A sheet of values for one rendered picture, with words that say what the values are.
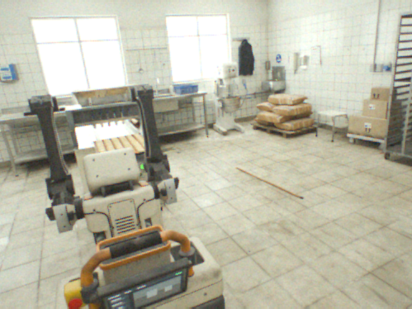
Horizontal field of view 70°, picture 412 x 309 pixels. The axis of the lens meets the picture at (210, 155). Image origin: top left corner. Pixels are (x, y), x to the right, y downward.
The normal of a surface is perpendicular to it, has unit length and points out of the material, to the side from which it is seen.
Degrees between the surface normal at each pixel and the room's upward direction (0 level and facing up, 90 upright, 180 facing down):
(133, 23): 90
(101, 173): 48
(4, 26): 90
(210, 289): 90
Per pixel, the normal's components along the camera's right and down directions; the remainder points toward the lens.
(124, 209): 0.40, 0.12
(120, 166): 0.25, -0.45
